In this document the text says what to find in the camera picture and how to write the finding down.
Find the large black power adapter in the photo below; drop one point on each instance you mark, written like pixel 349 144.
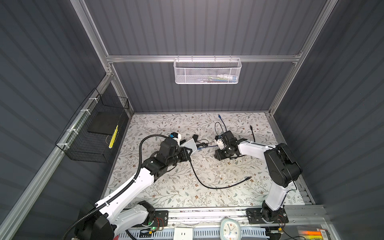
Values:
pixel 195 137

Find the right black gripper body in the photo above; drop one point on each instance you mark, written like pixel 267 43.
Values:
pixel 223 153

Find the white wire mesh basket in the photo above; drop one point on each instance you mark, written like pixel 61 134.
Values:
pixel 207 71

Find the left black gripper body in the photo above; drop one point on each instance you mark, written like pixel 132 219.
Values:
pixel 180 155

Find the white network switch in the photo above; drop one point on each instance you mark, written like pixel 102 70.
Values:
pixel 190 144

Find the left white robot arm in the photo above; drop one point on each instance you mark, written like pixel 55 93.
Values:
pixel 107 218

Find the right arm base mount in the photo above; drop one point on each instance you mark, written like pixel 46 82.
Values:
pixel 265 216

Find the black wire basket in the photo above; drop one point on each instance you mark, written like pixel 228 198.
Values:
pixel 80 145

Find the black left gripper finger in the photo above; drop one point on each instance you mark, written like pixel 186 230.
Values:
pixel 187 156
pixel 186 149

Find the white desk clock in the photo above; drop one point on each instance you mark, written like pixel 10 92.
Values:
pixel 230 230

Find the black box in basket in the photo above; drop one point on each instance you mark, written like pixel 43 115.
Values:
pixel 104 123

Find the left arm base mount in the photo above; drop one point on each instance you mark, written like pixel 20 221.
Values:
pixel 158 218

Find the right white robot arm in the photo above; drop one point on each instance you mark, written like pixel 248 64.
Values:
pixel 281 164

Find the white power socket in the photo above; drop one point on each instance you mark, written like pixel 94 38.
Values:
pixel 183 234

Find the yellow striped item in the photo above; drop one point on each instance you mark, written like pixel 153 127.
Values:
pixel 113 138

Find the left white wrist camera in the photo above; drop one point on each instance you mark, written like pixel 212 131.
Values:
pixel 176 136

